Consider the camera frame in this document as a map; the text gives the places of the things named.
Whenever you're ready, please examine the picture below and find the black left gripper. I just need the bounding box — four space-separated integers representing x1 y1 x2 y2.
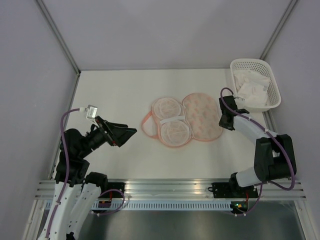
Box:
78 115 137 158

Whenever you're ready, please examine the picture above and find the floral mesh laundry bag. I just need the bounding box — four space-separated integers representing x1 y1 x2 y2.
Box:
141 93 223 148

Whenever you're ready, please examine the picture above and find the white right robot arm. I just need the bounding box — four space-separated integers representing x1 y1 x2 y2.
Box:
219 95 297 198

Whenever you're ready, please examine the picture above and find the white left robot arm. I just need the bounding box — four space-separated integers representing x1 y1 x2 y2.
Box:
39 116 137 240

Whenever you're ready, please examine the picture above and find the white bra in basket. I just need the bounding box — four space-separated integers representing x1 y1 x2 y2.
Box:
233 69 271 108

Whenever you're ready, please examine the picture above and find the white perforated plastic basket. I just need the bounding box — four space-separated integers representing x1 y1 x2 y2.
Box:
230 58 282 112

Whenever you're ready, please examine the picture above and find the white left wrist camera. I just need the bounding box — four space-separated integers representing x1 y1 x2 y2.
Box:
79 104 98 125

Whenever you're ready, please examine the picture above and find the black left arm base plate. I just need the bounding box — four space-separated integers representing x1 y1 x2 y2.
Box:
98 182 126 199

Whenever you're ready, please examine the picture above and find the aluminium mounting rail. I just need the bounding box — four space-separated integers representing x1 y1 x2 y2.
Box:
34 177 307 200

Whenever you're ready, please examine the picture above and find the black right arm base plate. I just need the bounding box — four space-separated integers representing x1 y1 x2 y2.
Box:
211 182 259 199

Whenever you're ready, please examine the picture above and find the white slotted cable duct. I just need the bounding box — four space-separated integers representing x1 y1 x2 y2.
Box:
91 201 232 211

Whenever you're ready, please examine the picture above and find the right aluminium frame post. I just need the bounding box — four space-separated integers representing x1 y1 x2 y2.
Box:
259 0 300 61

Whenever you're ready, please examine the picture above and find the aluminium frame post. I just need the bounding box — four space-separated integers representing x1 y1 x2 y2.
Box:
34 0 81 77
259 0 300 61

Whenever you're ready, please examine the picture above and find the left aluminium frame post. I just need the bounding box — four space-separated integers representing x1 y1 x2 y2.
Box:
34 0 81 77

